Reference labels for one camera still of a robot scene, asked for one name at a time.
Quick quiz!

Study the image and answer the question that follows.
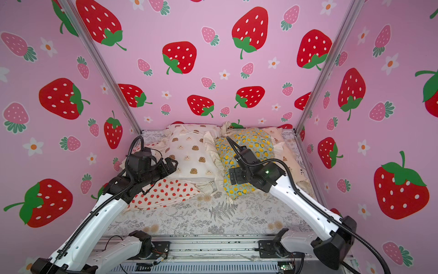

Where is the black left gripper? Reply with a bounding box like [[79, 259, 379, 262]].
[[138, 158, 177, 190]]

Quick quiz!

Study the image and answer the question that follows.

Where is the red strawberry print pillow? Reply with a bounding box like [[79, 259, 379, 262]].
[[126, 142, 206, 211]]

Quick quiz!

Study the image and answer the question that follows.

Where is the cream animal print pillow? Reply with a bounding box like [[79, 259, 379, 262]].
[[220, 121, 317, 199]]

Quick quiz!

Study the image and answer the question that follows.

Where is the lemon print teal pillow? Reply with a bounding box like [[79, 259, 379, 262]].
[[215, 129, 274, 200]]

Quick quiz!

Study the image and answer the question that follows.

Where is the white bear print pillow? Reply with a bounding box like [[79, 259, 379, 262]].
[[149, 124, 220, 182]]

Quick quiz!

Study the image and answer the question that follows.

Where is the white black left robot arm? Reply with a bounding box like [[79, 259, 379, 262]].
[[31, 150, 178, 274]]

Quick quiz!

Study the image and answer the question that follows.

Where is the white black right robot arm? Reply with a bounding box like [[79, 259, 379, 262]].
[[228, 139, 391, 274]]

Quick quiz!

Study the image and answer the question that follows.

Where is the fern print bed sheet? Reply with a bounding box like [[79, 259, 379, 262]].
[[105, 129, 331, 236]]

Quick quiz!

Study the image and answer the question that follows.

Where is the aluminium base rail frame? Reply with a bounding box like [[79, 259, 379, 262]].
[[66, 234, 353, 274]]

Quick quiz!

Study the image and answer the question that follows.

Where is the aluminium left corner post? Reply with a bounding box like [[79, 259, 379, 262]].
[[60, 1, 141, 135]]

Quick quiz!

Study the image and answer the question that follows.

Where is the aluminium corner post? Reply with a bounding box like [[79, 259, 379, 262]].
[[60, 1, 141, 135], [294, 0, 365, 136]]

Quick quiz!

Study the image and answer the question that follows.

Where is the aluminium right corner post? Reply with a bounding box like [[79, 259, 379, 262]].
[[294, 0, 365, 136]]

